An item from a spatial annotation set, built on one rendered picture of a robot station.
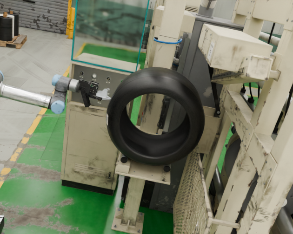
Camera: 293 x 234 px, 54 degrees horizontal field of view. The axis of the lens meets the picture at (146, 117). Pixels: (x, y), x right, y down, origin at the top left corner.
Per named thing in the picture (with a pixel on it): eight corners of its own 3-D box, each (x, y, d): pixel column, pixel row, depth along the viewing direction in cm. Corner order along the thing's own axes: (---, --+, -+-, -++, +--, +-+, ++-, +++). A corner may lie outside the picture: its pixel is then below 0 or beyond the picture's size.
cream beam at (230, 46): (196, 46, 185) (202, 22, 179) (234, 54, 185) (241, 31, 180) (208, 67, 129) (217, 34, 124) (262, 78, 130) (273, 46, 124)
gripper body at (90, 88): (97, 87, 169) (77, 81, 168) (94, 100, 172) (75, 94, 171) (100, 83, 176) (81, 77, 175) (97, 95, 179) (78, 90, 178)
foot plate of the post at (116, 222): (116, 208, 269) (116, 204, 267) (144, 214, 269) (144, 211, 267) (110, 229, 244) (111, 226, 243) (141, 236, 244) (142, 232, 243)
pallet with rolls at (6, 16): (-4, 36, 803) (-5, 7, 773) (26, 40, 826) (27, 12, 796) (-16, 44, 697) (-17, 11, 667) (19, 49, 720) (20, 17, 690)
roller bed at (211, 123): (188, 138, 227) (197, 104, 215) (206, 142, 227) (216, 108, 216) (189, 151, 209) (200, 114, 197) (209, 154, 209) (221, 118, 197)
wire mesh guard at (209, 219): (172, 205, 242) (193, 133, 214) (175, 206, 242) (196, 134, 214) (174, 314, 159) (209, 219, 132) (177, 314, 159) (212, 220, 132)
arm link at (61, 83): (54, 84, 178) (56, 71, 175) (71, 89, 179) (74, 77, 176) (49, 87, 171) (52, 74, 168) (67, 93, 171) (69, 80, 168)
